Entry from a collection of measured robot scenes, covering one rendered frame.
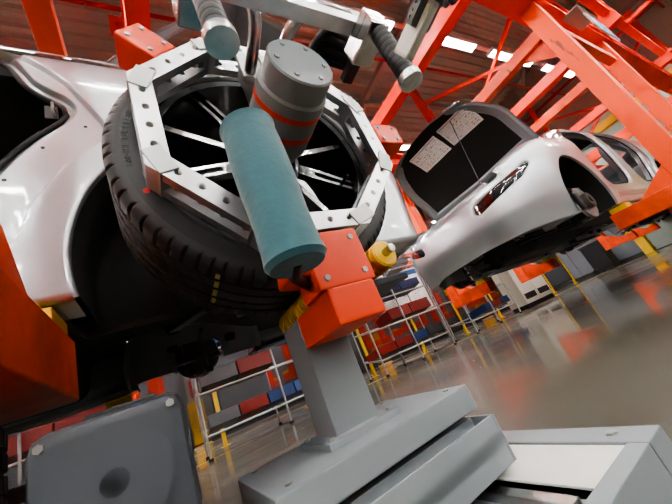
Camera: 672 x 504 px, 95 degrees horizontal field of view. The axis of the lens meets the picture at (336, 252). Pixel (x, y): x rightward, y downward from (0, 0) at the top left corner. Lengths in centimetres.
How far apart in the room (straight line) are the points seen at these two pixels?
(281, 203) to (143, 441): 37
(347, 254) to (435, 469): 36
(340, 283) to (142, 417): 34
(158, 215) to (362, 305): 39
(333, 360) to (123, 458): 35
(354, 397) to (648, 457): 44
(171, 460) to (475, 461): 46
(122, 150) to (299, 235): 44
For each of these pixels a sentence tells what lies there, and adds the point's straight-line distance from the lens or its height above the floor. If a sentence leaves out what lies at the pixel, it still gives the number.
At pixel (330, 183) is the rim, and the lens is 83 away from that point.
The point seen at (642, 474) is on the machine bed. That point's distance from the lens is 65.
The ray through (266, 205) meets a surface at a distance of 42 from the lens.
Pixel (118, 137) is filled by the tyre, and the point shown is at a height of 88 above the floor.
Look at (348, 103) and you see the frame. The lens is 92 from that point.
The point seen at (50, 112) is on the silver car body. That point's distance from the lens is 149.
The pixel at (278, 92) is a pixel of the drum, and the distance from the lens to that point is 63.
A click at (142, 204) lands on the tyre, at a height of 72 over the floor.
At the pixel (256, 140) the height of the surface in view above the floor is 67.
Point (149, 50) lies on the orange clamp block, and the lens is 83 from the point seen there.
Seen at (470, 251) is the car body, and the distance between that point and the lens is 315.
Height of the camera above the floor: 33
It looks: 20 degrees up
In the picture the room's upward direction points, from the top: 23 degrees counter-clockwise
